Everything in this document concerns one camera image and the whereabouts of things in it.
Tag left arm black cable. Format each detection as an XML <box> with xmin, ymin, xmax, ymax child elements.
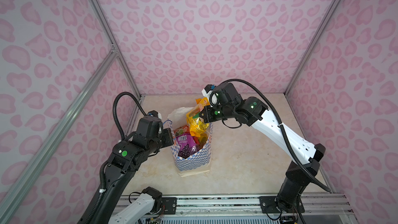
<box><xmin>112</xmin><ymin>91</ymin><xmax>147</xmax><ymax>141</ymax></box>

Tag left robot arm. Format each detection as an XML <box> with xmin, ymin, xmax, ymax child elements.
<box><xmin>78</xmin><ymin>111</ymin><xmax>174</xmax><ymax>224</ymax></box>

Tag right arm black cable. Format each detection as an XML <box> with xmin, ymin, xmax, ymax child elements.
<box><xmin>226</xmin><ymin>78</ymin><xmax>332</xmax><ymax>194</ymax></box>

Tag purple grape candy bag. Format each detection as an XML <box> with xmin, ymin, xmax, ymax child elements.
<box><xmin>178</xmin><ymin>144</ymin><xmax>199</xmax><ymax>159</ymax></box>

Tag white paper bag blue handles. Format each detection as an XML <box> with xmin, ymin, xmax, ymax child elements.
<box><xmin>164</xmin><ymin>107</ymin><xmax>212</xmax><ymax>177</ymax></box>

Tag red candy bag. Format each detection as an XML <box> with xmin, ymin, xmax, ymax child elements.
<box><xmin>175</xmin><ymin>125</ymin><xmax>199</xmax><ymax>146</ymax></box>

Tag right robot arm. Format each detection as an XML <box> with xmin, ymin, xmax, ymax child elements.
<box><xmin>199</xmin><ymin>79</ymin><xmax>330</xmax><ymax>213</ymax></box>

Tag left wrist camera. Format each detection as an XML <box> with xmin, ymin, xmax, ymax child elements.
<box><xmin>147</xmin><ymin>110</ymin><xmax>162</xmax><ymax>120</ymax></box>

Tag aluminium frame strut diagonal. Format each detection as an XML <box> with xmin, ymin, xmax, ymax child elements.
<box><xmin>1</xmin><ymin>51</ymin><xmax>118</xmax><ymax>224</ymax></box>

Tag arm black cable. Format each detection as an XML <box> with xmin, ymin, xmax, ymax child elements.
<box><xmin>112</xmin><ymin>91</ymin><xmax>147</xmax><ymax>141</ymax></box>
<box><xmin>226</xmin><ymin>78</ymin><xmax>332</xmax><ymax>194</ymax></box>

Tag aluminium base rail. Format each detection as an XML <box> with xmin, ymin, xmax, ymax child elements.
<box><xmin>106</xmin><ymin>192</ymin><xmax>358</xmax><ymax>224</ymax></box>

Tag yellow mango candy bag front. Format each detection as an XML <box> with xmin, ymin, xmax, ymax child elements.
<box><xmin>198</xmin><ymin>132</ymin><xmax>208</xmax><ymax>150</ymax></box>

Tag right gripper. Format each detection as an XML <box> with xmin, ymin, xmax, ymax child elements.
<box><xmin>196</xmin><ymin>103</ymin><xmax>235</xmax><ymax>122</ymax></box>

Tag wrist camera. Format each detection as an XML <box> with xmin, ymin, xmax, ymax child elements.
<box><xmin>202</xmin><ymin>85</ymin><xmax>216</xmax><ymax>101</ymax></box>
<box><xmin>147</xmin><ymin>110</ymin><xmax>162</xmax><ymax>120</ymax></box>

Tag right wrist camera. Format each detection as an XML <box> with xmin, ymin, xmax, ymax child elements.
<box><xmin>202</xmin><ymin>85</ymin><xmax>216</xmax><ymax>101</ymax></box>

